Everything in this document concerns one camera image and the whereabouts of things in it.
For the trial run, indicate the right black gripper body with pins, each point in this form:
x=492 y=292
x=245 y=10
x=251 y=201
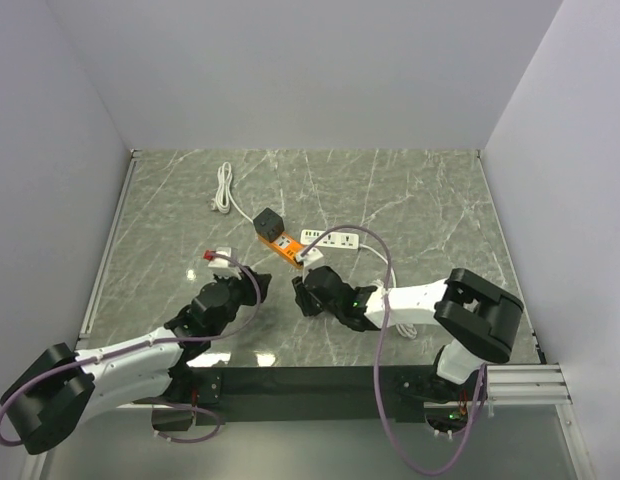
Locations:
x=310 y=304

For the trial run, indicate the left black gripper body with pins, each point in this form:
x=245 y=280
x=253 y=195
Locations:
x=240 y=293

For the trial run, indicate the orange power strip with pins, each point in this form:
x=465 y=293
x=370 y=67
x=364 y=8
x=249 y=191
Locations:
x=285 y=247

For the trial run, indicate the black cube power adapter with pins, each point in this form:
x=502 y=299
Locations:
x=268 y=225

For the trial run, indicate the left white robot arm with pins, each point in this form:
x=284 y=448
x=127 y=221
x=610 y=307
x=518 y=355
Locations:
x=63 y=388

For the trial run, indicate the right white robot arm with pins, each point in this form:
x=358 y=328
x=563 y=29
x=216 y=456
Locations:
x=481 y=317

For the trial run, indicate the white power strip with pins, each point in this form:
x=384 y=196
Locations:
x=334 y=239

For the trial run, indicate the black base bar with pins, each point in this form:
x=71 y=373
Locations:
x=253 y=394

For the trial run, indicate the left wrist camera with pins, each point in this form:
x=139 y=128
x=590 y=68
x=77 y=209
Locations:
x=222 y=262

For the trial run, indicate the aluminium frame rail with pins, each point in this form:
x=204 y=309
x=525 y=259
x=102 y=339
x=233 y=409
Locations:
x=34 y=465

